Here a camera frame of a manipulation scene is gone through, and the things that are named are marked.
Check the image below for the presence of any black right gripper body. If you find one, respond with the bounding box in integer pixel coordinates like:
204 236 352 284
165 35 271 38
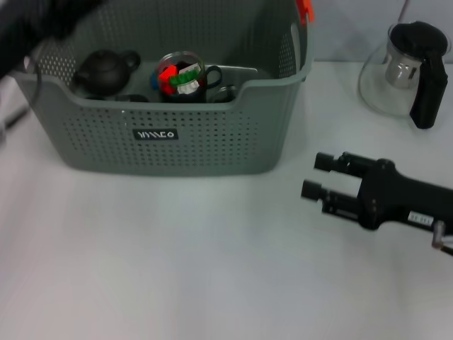
356 158 453 231

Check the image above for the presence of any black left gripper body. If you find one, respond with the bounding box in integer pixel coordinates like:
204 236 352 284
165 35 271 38
0 0 104 81

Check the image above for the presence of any glass teacup black base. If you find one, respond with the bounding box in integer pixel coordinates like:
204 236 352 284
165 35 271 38
113 93 149 103
214 86 237 103
155 52 223 105

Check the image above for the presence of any orange-red slope building block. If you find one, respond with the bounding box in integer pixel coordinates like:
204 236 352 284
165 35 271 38
158 66 178 95

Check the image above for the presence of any green building brick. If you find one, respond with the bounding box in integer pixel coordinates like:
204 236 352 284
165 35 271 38
169 69 197 86

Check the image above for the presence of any silver right elbow connector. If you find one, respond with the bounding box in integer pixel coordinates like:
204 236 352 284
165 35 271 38
432 220 447 249

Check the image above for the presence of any grey perforated storage bin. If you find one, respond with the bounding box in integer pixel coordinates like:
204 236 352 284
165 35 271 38
10 0 316 177

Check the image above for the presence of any black clay teapot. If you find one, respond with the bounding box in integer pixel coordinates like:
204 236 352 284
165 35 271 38
72 49 142 98

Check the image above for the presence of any glass pitcher black handle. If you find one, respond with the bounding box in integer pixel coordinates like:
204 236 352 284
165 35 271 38
357 21 452 130

